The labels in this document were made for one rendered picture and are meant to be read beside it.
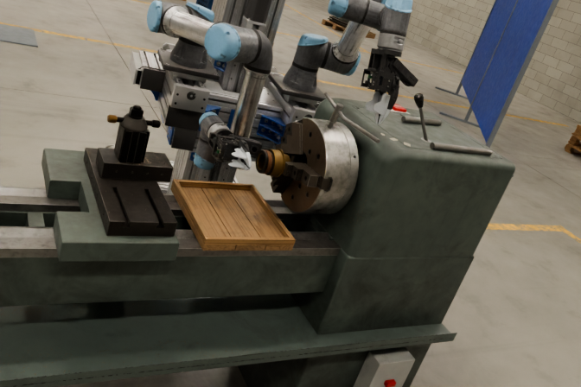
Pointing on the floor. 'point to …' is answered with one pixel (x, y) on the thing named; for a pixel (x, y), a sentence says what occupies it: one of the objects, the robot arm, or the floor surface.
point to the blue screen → (510, 41)
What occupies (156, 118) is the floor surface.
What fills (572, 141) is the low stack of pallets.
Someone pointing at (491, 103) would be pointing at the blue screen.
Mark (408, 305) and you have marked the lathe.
